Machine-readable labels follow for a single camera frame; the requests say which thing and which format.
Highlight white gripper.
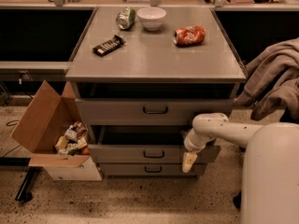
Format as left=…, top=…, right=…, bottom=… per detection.
left=182, top=129, right=208, bottom=173

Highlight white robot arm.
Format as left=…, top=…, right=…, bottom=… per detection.
left=182, top=113, right=299, bottom=224

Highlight grey drawer cabinet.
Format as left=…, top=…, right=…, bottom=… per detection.
left=65, top=6, right=247, bottom=179

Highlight grey top drawer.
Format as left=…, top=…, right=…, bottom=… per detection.
left=76, top=98, right=232, bottom=125

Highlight black office chair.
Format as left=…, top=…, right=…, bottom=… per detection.
left=233, top=109, right=299, bottom=209

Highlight snack packets in box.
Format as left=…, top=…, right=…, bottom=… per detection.
left=54, top=121, right=90, bottom=156

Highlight grey brown jacket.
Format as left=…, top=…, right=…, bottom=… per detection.
left=235, top=38, right=299, bottom=120

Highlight crushed orange soda can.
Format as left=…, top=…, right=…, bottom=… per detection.
left=173, top=25, right=206, bottom=46

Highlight black snack bar wrapper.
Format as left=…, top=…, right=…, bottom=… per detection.
left=93, top=35, right=126, bottom=57

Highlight cardboard box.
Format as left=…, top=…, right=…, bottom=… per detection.
left=11, top=82, right=102, bottom=181

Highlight white bowl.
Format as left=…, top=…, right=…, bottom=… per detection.
left=137, top=7, right=166, bottom=31

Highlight crushed green soda can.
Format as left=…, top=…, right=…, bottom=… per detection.
left=116, top=7, right=136, bottom=30

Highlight black desk leg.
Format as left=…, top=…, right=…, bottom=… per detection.
left=0, top=157, right=40, bottom=203

